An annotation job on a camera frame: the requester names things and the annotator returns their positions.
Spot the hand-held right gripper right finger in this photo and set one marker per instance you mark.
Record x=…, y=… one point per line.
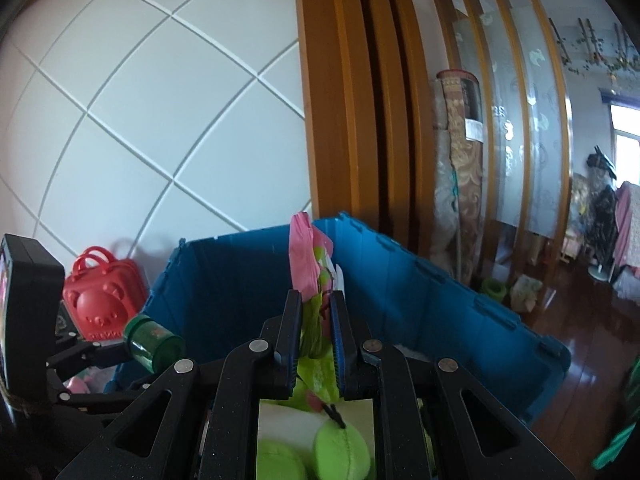
x=339, y=347

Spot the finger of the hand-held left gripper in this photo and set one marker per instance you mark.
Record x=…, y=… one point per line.
x=100, y=396
x=95, y=352

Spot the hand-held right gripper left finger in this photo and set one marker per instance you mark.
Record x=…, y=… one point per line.
x=294, y=345

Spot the green plastic bottle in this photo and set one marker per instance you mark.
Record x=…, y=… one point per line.
x=150, y=342

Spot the pink and green packet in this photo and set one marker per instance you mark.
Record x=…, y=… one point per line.
x=305, y=255

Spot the blue plastic crate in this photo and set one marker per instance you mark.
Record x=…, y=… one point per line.
x=240, y=270

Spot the pink wrapper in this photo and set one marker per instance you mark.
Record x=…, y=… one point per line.
x=82, y=384

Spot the red bear-face case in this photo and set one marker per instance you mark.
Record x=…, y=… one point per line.
x=100, y=300

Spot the green and white frog plush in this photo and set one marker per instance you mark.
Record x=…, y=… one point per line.
x=345, y=445

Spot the small green container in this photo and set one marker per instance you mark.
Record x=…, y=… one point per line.
x=494, y=291

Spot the rolled pale carpet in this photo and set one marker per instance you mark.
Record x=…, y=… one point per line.
x=442, y=200

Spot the patterned bag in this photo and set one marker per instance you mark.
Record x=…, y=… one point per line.
x=526, y=292

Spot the rolled brown patterned carpet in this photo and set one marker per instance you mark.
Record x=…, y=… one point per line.
x=467, y=170

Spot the white stand base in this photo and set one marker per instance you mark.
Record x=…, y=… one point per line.
x=600, y=273

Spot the green cloth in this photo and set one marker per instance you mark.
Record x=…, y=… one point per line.
x=617, y=440

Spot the coat rack with dark clothes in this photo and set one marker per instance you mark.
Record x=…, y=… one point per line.
x=602, y=205

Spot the pink hanging cloth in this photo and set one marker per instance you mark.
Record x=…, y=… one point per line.
x=627, y=230

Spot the wooden slatted glass partition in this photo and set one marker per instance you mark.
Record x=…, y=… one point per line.
x=439, y=25

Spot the window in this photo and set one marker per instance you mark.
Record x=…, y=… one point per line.
x=625, y=125

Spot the wooden door frame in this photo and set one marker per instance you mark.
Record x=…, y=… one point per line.
x=340, y=110

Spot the wall vine decoration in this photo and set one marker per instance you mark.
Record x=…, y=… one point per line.
x=595, y=45

